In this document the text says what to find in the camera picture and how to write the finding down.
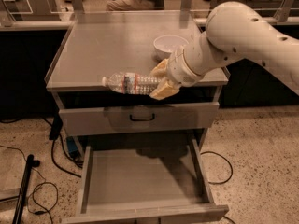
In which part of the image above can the black floor cable left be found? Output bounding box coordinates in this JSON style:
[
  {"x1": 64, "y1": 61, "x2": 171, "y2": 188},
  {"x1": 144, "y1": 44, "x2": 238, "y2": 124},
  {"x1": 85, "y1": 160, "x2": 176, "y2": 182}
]
[{"x1": 0, "y1": 144, "x2": 60, "y2": 224}]

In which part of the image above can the clear plastic water bottle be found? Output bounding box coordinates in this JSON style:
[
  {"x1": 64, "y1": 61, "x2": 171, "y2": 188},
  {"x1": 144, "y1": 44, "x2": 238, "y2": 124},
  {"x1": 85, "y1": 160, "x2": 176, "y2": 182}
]
[{"x1": 102, "y1": 72, "x2": 161, "y2": 95}]

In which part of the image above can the black floor cable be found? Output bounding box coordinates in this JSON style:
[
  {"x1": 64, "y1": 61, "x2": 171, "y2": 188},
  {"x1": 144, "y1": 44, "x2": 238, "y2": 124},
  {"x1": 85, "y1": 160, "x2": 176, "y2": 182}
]
[
  {"x1": 0, "y1": 144, "x2": 60, "y2": 224},
  {"x1": 200, "y1": 150, "x2": 235, "y2": 186}
]

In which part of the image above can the grey top drawer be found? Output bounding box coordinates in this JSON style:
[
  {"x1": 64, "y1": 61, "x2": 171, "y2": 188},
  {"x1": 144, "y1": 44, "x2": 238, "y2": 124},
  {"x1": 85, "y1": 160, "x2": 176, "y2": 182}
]
[{"x1": 59, "y1": 102, "x2": 219, "y2": 136}]

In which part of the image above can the black pole on floor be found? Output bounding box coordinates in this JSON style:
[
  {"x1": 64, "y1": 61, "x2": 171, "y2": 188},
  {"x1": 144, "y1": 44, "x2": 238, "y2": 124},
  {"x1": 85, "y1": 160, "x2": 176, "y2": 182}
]
[{"x1": 12, "y1": 154, "x2": 40, "y2": 224}]

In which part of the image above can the white counter rail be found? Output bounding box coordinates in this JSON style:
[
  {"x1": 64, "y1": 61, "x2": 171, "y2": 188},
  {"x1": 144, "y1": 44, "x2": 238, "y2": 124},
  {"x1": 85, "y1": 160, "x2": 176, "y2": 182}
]
[{"x1": 0, "y1": 16, "x2": 299, "y2": 32}]

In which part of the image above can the white ceramic bowl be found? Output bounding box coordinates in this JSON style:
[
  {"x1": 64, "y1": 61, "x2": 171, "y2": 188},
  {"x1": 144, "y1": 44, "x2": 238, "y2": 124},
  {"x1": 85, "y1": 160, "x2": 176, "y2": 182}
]
[{"x1": 153, "y1": 35, "x2": 188, "y2": 60}]

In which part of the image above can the black thick cable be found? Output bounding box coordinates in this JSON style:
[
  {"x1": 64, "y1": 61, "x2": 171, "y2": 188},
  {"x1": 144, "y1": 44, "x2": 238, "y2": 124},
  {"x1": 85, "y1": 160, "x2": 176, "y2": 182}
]
[{"x1": 42, "y1": 118, "x2": 84, "y2": 178}]

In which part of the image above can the grey open middle drawer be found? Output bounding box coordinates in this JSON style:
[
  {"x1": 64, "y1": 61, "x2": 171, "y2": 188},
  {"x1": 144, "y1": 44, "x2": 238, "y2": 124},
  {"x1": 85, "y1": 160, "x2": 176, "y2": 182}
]
[{"x1": 63, "y1": 138, "x2": 229, "y2": 224}]

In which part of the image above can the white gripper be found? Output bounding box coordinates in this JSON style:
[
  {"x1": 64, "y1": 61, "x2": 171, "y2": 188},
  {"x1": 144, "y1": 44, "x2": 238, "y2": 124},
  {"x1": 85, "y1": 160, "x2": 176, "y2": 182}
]
[{"x1": 149, "y1": 45, "x2": 204, "y2": 100}]

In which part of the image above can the black drawer handle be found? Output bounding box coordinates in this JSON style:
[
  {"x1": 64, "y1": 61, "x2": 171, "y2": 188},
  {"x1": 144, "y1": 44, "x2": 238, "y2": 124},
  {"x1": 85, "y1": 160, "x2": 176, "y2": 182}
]
[{"x1": 129, "y1": 113, "x2": 155, "y2": 122}]

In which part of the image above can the grey metal drawer cabinet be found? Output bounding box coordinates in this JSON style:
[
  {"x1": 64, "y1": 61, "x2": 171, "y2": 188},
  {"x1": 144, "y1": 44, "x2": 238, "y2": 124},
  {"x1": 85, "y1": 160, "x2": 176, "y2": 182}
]
[{"x1": 46, "y1": 11, "x2": 228, "y2": 151}]

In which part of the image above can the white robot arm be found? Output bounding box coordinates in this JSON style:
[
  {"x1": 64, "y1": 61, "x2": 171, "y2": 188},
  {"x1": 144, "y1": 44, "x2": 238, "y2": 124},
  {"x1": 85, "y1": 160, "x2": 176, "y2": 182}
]
[{"x1": 150, "y1": 2, "x2": 299, "y2": 100}]

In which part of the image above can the black floor cable right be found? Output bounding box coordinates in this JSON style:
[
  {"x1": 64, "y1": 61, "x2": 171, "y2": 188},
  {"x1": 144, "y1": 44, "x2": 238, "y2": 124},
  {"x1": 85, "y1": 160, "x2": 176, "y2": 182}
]
[{"x1": 200, "y1": 150, "x2": 235, "y2": 186}]

